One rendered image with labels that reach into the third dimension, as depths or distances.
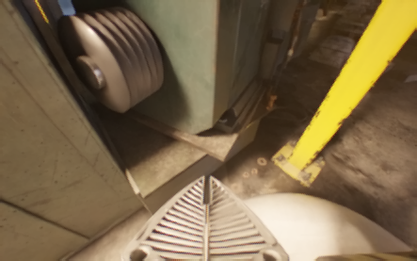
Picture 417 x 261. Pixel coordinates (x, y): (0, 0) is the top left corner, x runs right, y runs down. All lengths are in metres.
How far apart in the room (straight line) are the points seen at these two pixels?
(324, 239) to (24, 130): 0.73
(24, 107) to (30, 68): 0.08
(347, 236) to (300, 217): 0.13
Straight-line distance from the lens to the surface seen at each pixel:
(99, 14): 0.39
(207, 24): 0.32
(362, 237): 0.54
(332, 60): 2.66
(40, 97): 0.42
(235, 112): 0.57
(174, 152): 0.60
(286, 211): 0.47
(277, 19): 0.67
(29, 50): 0.40
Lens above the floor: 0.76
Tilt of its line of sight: 45 degrees down
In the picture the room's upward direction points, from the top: 2 degrees clockwise
